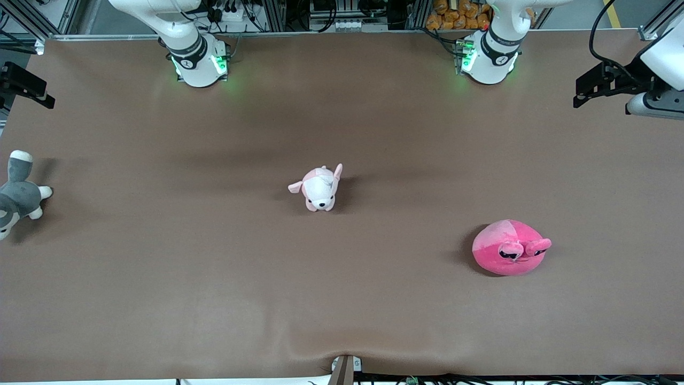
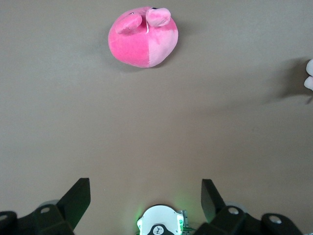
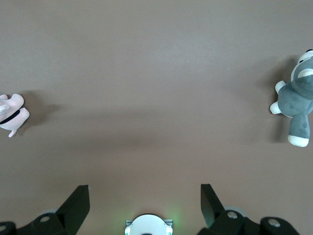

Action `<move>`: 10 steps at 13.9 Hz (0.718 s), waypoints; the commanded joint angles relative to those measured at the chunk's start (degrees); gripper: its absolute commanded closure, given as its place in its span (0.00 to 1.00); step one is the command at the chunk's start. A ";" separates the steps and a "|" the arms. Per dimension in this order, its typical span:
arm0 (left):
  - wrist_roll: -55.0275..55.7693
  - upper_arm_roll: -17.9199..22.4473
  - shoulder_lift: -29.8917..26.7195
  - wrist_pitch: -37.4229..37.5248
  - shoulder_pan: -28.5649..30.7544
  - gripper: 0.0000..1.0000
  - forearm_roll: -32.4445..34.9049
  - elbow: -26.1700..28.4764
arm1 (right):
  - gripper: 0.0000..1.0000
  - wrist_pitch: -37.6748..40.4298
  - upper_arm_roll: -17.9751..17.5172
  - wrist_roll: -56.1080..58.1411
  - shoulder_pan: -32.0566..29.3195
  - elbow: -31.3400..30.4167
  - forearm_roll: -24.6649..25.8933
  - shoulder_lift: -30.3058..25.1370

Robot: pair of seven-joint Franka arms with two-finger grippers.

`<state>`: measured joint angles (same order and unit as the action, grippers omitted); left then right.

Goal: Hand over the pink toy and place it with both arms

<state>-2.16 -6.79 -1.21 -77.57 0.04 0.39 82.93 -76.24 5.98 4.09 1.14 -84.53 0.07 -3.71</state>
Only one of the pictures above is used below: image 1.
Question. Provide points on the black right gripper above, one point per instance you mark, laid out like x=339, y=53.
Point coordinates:
x=18, y=83

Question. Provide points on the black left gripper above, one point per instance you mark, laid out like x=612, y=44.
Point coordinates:
x=634, y=75

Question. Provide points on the round hot pink plush toy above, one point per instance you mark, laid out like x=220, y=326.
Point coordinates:
x=505, y=246

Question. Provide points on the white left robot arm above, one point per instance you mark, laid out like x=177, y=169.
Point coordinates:
x=494, y=64

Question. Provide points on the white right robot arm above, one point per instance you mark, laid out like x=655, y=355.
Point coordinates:
x=195, y=67

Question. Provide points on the grey white husky plush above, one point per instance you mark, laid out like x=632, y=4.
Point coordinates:
x=18, y=198

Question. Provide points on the pile of orange plush toys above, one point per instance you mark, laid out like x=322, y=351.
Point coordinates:
x=459, y=15

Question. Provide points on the white power strip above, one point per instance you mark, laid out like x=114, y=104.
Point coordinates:
x=231, y=14

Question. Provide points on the white connector block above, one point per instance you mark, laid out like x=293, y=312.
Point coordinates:
x=350, y=25

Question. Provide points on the small pink white dog plush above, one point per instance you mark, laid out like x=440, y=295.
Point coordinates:
x=319, y=190

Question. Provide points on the brown table cover mat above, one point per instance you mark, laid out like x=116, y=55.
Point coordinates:
x=342, y=299

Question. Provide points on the aluminium frame post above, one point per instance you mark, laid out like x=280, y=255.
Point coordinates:
x=660, y=21
x=32, y=18

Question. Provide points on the metal clamp bracket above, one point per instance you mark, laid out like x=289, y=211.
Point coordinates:
x=344, y=369

